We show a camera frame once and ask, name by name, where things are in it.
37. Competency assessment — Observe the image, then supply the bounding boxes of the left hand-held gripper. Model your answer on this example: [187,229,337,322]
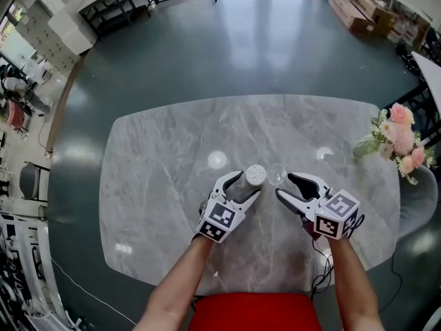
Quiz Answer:
[196,170,263,244]

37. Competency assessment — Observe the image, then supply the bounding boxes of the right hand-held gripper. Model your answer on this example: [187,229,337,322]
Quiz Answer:
[274,172,362,240]

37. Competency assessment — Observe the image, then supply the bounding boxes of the clear round lid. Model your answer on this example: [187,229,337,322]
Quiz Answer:
[267,163,287,187]

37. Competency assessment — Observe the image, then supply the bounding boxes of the person's left forearm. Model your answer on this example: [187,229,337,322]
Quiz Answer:
[132,233,215,331]

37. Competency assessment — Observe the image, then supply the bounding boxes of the person's right forearm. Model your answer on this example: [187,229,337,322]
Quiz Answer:
[325,235,387,331]

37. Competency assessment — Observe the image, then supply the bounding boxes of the pink flower bouquet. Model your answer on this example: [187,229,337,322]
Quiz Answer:
[352,102,439,186]

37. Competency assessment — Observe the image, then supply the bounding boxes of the grey upholstered chair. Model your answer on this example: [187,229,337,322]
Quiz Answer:
[397,165,441,241]

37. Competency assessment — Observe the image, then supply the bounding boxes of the person's red clothing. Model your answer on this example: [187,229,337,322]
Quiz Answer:
[187,292,324,331]

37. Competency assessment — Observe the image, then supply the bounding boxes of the white table with black legs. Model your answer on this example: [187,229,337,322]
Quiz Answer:
[411,50,441,108]

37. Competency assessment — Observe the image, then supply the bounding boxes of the long cardboard box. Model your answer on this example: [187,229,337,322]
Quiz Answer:
[327,0,376,37]

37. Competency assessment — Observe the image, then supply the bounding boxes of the brown cardboard box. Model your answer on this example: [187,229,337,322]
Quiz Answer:
[358,0,399,39]

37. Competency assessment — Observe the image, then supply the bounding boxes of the white locker cabinet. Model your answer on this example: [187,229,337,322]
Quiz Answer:
[15,0,98,74]

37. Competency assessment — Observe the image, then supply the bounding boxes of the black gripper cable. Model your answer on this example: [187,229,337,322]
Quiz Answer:
[302,215,365,301]

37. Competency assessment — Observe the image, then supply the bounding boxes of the black floor cable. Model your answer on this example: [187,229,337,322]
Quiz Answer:
[378,252,404,314]

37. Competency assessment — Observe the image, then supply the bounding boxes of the white floor cable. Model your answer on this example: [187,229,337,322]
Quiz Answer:
[50,256,138,326]

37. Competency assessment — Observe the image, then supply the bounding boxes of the grey chair with black frame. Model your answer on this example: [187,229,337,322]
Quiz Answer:
[19,161,52,203]

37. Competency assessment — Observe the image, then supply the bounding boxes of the black frame shelf table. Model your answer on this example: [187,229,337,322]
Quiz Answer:
[77,0,136,37]

